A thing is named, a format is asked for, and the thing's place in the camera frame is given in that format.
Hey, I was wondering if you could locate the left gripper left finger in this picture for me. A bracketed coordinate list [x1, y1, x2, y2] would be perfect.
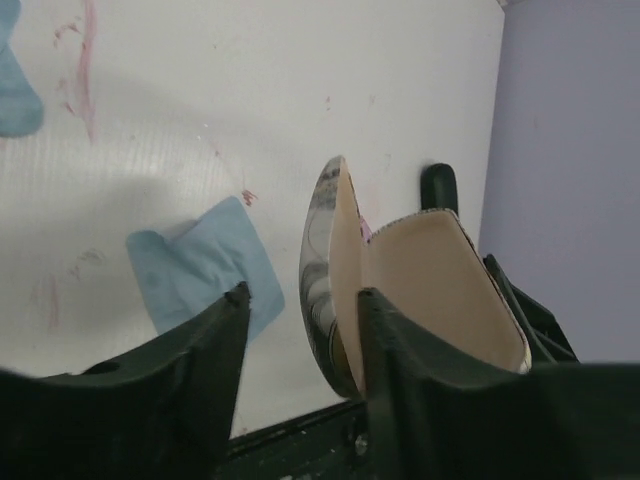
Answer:
[1, 283, 250, 479]

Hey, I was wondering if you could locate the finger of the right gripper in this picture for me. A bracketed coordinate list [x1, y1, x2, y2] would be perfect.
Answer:
[483, 254, 579, 365]

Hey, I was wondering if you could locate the blue cleaning cloth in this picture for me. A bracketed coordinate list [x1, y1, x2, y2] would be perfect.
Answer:
[1, 0, 44, 138]
[126, 196, 285, 341]

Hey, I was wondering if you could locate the marbled glasses case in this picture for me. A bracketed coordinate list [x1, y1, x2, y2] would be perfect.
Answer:
[299, 156, 533, 398]

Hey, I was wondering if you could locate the black mounting base rail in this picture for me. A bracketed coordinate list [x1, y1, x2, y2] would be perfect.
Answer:
[224, 399, 401, 480]

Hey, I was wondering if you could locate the black closed glasses case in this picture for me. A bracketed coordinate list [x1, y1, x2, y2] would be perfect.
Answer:
[420, 163, 459, 214]

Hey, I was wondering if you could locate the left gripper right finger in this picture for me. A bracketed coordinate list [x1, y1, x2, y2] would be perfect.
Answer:
[358, 289, 639, 479]

